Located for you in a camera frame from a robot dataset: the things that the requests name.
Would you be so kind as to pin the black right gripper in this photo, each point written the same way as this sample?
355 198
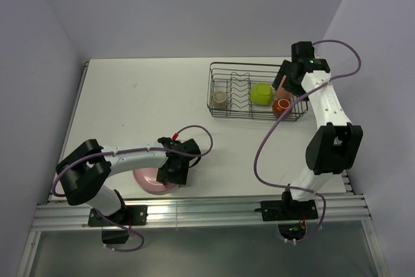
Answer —
286 69

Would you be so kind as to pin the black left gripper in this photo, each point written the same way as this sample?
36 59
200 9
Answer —
181 176

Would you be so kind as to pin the pink plastic cup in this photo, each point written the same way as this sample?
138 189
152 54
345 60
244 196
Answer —
281 92

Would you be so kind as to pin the pink plate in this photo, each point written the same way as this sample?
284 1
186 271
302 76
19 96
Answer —
146 179

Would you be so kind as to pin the orange and black mug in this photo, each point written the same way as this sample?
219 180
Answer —
280 106

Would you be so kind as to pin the white and green bowl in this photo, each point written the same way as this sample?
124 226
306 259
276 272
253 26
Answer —
261 94

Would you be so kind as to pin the speckled ceramic ramekin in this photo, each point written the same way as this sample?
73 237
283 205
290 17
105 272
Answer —
219 99

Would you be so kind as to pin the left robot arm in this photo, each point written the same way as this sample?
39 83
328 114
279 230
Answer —
83 173

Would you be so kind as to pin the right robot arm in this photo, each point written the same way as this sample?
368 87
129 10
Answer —
334 147

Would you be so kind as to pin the wire dish rack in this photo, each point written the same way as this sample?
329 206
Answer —
236 79

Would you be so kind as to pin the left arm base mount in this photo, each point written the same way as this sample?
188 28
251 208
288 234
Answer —
118 228

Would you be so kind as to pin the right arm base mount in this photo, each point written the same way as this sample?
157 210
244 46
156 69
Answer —
288 209

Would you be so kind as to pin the aluminium table rail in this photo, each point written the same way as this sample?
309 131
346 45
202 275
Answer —
181 213

